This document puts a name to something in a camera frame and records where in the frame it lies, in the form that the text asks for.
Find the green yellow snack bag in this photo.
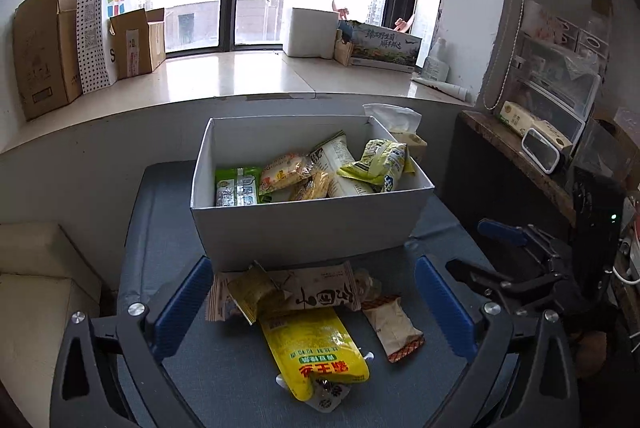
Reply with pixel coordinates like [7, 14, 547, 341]
[336, 139, 416, 193]

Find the large yellow snack pouch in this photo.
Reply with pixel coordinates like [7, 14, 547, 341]
[259, 308, 370, 402]

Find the orange peanut snack bag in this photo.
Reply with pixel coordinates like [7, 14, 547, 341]
[258, 153, 314, 196]

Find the beige brown-edged snack packet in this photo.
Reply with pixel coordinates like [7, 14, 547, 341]
[361, 295, 425, 363]

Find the cream leather sofa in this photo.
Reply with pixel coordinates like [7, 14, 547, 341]
[1, 222, 102, 427]

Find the beige calligraphy snack bag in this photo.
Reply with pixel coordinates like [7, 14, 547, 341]
[268, 261, 361, 311]

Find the striped cartoon snack bag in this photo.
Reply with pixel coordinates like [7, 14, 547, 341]
[205, 272, 245, 322]

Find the small silver snack packet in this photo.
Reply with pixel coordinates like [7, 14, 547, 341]
[305, 377, 352, 414]

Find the clear plastic drawer organizer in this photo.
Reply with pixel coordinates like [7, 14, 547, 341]
[499, 0, 610, 174]

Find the white plastic bottle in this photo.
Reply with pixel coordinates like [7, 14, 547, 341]
[422, 37, 449, 82]

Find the olive yellow snack packet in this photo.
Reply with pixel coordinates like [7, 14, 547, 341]
[228, 263, 284, 325]

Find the white snack bag in box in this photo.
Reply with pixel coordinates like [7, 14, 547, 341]
[309, 131, 373, 197]

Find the landscape printed tissue box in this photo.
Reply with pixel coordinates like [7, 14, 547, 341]
[346, 21, 422, 73]

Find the white storage box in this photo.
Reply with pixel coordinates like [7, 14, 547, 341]
[190, 115, 435, 271]

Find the green milk carton pack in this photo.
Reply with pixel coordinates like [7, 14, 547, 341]
[215, 166, 262, 207]

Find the white foam block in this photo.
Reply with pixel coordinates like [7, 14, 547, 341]
[283, 8, 338, 60]

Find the small open cardboard box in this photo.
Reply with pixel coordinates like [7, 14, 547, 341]
[110, 8, 166, 80]

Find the large brown cardboard box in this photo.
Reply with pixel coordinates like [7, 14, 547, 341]
[13, 0, 82, 121]

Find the dotted white paper bag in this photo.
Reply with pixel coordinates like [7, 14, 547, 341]
[76, 0, 138, 94]

